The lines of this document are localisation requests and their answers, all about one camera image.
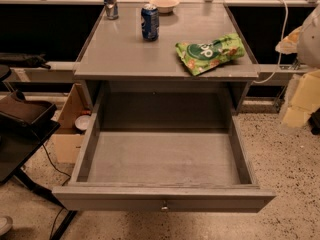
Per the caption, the blue pepsi can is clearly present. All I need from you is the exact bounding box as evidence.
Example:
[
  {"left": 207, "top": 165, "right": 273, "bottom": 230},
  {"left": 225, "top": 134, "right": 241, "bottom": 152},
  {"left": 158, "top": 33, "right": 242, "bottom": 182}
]
[{"left": 141, "top": 3, "right": 159, "bottom": 41}]

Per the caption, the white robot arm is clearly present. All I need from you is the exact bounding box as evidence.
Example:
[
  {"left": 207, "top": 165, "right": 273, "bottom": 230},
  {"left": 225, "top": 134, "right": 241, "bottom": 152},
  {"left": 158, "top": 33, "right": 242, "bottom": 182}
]
[{"left": 297, "top": 4, "right": 320, "bottom": 68}]

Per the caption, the open grey top drawer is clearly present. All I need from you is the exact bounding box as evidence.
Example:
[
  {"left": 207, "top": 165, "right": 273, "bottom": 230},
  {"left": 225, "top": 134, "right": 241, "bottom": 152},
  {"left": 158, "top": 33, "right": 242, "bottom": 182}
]
[{"left": 53, "top": 118, "right": 275, "bottom": 213}]

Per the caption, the metal drawer knob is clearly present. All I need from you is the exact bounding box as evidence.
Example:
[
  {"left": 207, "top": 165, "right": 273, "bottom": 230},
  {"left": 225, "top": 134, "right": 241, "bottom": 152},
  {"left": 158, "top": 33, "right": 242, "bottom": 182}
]
[{"left": 161, "top": 201, "right": 169, "bottom": 212}]

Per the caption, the tall blue silver can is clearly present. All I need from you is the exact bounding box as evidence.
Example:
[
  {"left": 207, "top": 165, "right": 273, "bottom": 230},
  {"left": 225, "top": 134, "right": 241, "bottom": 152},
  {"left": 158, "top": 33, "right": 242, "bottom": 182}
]
[{"left": 104, "top": 0, "right": 119, "bottom": 20}]

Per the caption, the grey cabinet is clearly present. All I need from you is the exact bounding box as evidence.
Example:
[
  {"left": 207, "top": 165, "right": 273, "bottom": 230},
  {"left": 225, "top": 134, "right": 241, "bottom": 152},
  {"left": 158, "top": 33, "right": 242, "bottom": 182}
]
[{"left": 75, "top": 3, "right": 258, "bottom": 131}]

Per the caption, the green chip bag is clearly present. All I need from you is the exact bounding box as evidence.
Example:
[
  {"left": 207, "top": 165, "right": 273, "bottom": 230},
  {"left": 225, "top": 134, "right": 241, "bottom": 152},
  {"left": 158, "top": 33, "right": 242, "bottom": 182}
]
[{"left": 175, "top": 33, "right": 245, "bottom": 76}]

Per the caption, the small white bowl in box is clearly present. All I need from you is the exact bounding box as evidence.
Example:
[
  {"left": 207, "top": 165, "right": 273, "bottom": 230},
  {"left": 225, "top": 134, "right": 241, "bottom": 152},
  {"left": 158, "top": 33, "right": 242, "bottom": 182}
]
[{"left": 75, "top": 115, "right": 90, "bottom": 131}]

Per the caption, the cardboard box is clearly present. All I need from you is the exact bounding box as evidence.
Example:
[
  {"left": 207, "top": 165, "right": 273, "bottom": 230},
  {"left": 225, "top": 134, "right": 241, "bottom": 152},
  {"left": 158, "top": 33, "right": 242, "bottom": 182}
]
[{"left": 52, "top": 84, "right": 91, "bottom": 164}]

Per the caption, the black side table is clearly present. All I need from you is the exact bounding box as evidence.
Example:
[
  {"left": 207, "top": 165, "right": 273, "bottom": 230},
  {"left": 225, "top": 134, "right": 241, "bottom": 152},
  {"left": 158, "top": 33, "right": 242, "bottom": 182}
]
[{"left": 0, "top": 118, "right": 78, "bottom": 240}]

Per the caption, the black tray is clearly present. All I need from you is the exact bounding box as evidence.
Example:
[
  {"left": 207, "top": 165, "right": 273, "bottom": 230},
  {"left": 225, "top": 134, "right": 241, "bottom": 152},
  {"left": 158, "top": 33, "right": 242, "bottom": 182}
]
[{"left": 0, "top": 90, "right": 57, "bottom": 127}]

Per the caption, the black cable on floor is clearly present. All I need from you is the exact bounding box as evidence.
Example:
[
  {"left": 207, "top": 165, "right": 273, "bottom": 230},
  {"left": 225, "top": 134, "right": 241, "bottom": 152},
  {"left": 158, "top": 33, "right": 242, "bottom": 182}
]
[{"left": 41, "top": 143, "right": 72, "bottom": 240}]

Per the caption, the metal clamp bracket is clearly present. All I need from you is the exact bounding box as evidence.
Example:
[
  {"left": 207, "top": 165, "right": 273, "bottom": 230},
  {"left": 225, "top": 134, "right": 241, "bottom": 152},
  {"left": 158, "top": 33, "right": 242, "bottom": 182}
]
[{"left": 280, "top": 59, "right": 301, "bottom": 70}]

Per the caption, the white cable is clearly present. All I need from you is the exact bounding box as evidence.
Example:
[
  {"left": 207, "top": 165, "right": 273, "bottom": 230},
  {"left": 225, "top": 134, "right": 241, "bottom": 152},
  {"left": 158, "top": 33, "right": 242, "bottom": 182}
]
[{"left": 252, "top": 0, "right": 290, "bottom": 85}]

